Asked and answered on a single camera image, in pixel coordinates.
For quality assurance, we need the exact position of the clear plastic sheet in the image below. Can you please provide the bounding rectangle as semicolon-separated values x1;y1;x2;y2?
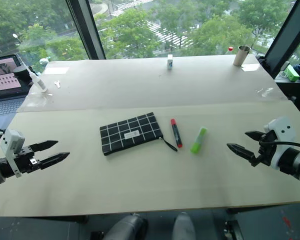
16;52;290;114

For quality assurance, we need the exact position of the metal cup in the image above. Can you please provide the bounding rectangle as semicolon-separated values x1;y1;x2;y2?
233;45;252;67

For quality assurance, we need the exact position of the grey rounded robot leg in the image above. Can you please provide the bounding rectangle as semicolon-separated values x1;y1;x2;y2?
171;211;196;240

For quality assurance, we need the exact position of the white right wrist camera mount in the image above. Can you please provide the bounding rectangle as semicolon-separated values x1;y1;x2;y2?
263;115;297;148

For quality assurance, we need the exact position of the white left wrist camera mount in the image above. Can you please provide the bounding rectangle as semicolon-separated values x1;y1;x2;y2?
0;129;26;178

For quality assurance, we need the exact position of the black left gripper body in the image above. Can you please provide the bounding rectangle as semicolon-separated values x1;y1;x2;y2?
13;146;42;175

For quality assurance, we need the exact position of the green white box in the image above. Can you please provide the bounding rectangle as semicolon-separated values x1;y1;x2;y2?
285;63;300;82

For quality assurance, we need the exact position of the white glue bottle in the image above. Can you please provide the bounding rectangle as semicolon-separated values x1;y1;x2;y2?
26;66;49;94

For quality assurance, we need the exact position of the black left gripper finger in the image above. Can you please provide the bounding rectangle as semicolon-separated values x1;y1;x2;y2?
38;151;71;171
30;140;59;153

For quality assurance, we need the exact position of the red black marker pen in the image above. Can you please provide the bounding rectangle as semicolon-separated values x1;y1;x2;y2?
170;118;184;148

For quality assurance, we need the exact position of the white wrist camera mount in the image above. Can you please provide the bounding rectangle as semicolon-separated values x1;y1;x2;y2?
263;115;297;148
0;129;26;178

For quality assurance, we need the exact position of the green highlighter pen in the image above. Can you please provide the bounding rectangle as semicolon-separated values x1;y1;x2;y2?
190;126;208;154

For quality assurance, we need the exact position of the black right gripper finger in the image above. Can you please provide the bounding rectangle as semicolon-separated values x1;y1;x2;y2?
244;130;266;142
226;143;258;163

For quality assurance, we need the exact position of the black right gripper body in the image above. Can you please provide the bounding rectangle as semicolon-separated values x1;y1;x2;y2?
249;130;278;168

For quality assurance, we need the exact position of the laptop computer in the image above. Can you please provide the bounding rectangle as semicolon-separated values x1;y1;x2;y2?
0;54;32;117

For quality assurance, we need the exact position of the dark rounded robot leg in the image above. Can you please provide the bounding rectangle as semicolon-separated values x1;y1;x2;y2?
103;214;149;240

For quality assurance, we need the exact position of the black white grid pencil case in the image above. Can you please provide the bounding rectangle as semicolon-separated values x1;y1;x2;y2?
99;111;178;157

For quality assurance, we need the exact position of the black round speaker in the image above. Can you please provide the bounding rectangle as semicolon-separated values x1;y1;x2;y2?
13;65;32;81

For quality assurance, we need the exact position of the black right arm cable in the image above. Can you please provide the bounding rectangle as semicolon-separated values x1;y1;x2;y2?
259;139;300;151

